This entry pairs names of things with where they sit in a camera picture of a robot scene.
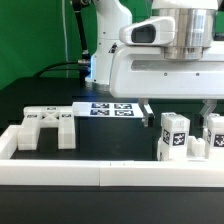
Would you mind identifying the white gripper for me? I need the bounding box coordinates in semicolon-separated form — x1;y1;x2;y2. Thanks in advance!
109;43;224;127

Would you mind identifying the white chair back part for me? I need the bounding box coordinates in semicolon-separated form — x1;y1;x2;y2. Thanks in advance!
17;106;76;150

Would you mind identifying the white chair seat part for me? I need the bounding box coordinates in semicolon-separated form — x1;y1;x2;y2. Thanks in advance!
157;136;205;161

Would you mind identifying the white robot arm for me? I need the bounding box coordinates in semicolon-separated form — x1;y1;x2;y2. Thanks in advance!
71;0;224;124

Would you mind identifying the white base tag sheet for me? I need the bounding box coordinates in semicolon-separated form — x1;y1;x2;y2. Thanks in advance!
72;102;143;118

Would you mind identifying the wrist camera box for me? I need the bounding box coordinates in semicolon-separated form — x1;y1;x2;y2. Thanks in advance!
119;16;175;46

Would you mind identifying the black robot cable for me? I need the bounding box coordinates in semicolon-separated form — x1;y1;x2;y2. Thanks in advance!
32;9;92;78

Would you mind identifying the white obstacle fence wall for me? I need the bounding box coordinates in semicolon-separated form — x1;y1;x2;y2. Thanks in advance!
0;125;224;187

